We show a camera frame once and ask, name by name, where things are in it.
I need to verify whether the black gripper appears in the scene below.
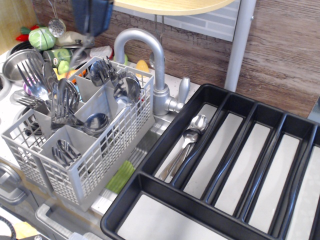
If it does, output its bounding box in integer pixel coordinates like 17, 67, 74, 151
71, 0, 114, 37

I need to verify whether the small steel spoon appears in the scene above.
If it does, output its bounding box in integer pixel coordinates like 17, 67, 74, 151
69, 39, 94, 70

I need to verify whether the large spoon back compartment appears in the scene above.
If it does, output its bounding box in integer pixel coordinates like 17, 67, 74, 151
113, 77, 141, 109

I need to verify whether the large spoon compartment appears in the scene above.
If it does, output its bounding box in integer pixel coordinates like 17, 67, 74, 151
73, 113, 110, 137
113, 77, 141, 109

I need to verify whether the large fork outside basket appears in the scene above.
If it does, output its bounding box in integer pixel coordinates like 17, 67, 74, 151
17, 53, 50, 103

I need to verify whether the large spoon middle compartment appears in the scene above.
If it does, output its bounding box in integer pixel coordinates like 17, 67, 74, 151
73, 113, 110, 137

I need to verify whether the grey plastic cutlery basket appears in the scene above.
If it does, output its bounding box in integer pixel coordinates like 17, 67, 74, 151
1, 61, 155, 211

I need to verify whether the teaspoon in tray upper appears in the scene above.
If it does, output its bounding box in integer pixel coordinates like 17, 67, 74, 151
159, 114, 209, 181

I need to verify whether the teaspoon in tray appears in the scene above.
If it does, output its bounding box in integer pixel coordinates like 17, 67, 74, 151
169, 128, 200, 178
159, 114, 209, 181

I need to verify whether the teaspoon in tray lower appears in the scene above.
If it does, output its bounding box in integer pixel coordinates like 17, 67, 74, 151
169, 128, 200, 178

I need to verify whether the black cutlery tray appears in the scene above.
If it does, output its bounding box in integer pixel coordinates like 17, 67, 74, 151
100, 84, 320, 240

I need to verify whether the hanging perforated skimmer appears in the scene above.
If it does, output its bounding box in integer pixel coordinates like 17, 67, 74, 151
48, 0, 66, 38

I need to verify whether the green toy cabbage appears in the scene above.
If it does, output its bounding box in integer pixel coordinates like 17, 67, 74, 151
28, 27, 56, 51

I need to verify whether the green labelled tin can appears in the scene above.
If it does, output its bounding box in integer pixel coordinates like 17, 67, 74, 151
43, 48, 73, 68

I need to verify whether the spoons back left compartment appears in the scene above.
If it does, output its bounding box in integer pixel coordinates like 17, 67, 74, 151
90, 57, 119, 87

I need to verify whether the light wooden shelf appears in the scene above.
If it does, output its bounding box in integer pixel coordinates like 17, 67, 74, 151
114, 0, 234, 16

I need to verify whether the yellow toy lemon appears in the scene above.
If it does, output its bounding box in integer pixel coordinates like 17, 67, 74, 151
135, 59, 150, 79

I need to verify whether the bundle of forks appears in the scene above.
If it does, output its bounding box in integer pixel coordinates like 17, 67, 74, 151
51, 78, 80, 130

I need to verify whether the steel pot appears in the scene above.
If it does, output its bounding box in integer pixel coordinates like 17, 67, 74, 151
2, 49, 44, 87

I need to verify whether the silver kitchen faucet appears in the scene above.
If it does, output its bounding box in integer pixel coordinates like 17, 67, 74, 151
114, 28, 191, 116

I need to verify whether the green cloth sponge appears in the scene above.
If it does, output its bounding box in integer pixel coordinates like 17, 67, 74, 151
105, 160, 136, 194

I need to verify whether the grey metal post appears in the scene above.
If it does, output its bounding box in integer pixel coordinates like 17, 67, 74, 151
224, 0, 257, 92

